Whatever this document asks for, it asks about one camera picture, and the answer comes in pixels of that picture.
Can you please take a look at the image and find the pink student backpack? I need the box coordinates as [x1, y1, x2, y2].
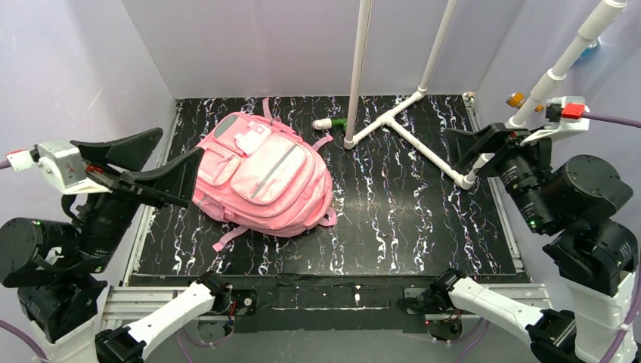
[192, 98, 338, 252]

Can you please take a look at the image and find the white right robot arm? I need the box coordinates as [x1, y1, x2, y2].
[425, 123, 640, 362]

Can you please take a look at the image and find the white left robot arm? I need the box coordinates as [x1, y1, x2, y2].
[1, 128, 231, 362]

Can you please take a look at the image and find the green white pipe fitting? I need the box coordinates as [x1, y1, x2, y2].
[312, 118, 348, 130]

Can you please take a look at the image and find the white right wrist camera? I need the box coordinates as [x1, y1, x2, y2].
[520, 96, 590, 146]

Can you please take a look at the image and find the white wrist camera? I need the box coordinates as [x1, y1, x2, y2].
[520, 96, 590, 146]
[1, 141, 110, 195]

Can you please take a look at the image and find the orange yellow wall knob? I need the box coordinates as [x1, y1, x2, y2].
[506, 92, 526, 109]

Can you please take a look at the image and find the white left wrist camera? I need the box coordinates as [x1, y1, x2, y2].
[1, 141, 110, 195]

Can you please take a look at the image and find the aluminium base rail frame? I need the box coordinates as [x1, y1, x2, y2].
[103, 95, 551, 343]

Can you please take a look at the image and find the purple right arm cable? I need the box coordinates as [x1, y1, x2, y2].
[400, 112, 641, 363]

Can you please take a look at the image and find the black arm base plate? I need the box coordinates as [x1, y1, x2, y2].
[220, 274, 482, 336]

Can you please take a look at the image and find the white PVC pipe frame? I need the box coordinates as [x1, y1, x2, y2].
[343, 0, 630, 191]

